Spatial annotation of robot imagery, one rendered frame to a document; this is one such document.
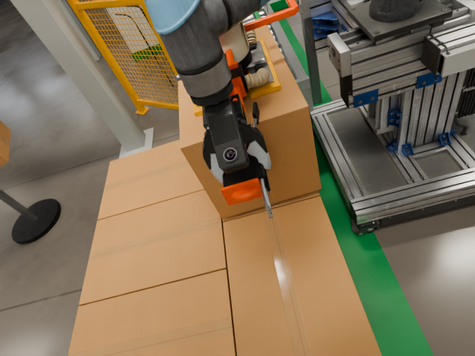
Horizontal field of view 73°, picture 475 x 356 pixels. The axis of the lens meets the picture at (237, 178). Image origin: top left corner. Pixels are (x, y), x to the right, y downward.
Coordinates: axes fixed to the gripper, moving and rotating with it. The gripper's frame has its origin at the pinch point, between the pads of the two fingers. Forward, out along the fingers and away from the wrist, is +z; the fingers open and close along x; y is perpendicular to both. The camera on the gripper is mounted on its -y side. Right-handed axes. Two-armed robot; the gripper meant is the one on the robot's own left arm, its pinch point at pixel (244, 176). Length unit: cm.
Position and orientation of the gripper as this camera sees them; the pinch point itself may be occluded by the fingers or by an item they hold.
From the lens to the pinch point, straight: 63.3
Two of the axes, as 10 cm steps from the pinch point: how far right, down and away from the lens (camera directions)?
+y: -1.1, -7.3, 6.8
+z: 2.8, 6.3, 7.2
